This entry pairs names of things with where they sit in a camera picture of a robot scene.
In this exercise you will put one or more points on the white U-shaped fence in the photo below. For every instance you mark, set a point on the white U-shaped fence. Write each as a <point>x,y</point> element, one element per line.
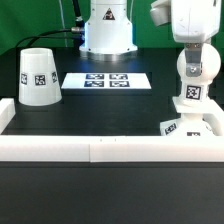
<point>103,149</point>

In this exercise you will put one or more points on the white lamp bulb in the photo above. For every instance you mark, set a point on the white lamp bulb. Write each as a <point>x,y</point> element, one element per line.
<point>196,78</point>

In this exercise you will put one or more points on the white marker sheet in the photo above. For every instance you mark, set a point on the white marker sheet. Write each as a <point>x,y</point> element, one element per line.
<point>106,81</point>

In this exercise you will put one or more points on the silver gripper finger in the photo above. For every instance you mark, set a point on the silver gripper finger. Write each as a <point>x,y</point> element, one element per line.
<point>193,52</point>

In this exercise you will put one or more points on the white lamp base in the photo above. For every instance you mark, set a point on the white lamp base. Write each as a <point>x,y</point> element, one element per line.
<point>204,119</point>

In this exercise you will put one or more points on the white lamp shade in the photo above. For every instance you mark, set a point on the white lamp shade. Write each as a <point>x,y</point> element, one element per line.
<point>38,80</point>

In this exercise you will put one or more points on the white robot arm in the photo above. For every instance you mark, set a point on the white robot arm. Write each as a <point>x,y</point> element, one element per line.
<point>108,33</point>

